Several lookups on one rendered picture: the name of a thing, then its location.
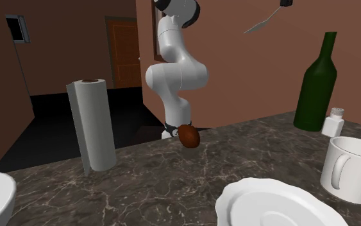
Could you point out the silver table knife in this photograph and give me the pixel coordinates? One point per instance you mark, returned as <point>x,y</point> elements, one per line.
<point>261,25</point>

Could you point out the white paper towel roll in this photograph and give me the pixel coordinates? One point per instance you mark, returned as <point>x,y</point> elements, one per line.
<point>94,125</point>

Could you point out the orange wooden door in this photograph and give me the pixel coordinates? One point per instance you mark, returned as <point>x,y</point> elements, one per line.
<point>125,53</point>

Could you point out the dark green glass bottle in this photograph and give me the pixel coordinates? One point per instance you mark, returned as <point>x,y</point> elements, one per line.
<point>316,90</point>

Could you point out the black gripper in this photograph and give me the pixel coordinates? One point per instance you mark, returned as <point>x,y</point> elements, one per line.
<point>286,2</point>

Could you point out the white salt shaker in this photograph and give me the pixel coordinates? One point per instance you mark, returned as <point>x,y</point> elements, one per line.
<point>333,124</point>

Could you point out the brown-framed wall picture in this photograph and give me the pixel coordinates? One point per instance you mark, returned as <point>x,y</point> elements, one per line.
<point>154,37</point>

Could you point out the dark grey-framed window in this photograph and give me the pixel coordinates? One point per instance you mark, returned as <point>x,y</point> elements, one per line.
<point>17,28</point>

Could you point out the white mug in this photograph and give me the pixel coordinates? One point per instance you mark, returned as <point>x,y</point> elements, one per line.
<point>358,175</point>

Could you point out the brown egg-shaped object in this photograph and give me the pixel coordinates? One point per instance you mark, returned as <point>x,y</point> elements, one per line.
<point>189,136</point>

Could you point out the white plate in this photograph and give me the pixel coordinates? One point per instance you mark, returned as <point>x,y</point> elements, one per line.
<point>270,203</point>

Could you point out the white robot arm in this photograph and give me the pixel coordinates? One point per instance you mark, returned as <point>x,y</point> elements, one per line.
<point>175,78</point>

